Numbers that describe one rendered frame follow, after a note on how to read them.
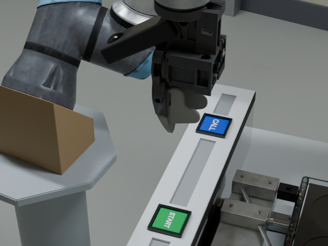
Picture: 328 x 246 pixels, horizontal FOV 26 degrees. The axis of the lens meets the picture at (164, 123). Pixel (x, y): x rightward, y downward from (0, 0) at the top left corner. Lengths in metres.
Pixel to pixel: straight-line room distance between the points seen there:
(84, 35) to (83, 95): 1.69
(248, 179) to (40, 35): 0.49
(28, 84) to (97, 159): 0.22
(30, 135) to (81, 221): 0.28
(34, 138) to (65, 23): 0.23
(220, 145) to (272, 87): 1.88
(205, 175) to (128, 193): 1.38
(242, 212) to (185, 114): 0.32
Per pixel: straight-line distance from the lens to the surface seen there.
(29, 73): 1.39
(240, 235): 1.24
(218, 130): 1.31
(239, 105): 1.39
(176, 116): 0.97
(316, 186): 1.32
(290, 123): 2.95
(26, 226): 1.60
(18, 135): 1.45
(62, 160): 1.43
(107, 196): 2.58
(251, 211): 1.24
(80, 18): 1.40
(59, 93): 1.38
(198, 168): 1.24
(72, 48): 1.41
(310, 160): 1.49
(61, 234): 1.59
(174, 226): 1.13
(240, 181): 1.29
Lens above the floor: 1.77
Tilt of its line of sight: 38 degrees down
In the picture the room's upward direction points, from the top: straight up
